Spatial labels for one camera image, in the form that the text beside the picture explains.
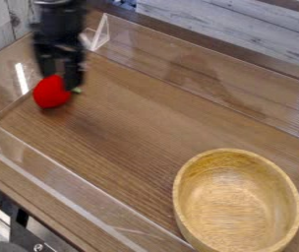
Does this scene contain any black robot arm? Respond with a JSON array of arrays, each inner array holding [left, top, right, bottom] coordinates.
[[30, 0, 87, 91]]

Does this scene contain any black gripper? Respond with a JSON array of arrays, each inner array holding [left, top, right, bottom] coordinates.
[[33, 31, 85, 91]]

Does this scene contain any clear acrylic tray enclosure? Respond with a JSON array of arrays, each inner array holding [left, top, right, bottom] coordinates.
[[0, 13, 299, 252]]

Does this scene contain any black table leg bracket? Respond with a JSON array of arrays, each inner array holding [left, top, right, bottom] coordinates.
[[9, 208, 77, 252]]

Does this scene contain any oval wooden bowl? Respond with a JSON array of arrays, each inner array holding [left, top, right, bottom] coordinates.
[[172, 149, 299, 252]]

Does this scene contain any red plush strawberry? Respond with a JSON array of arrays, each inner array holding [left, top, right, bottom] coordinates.
[[33, 75, 81, 109]]

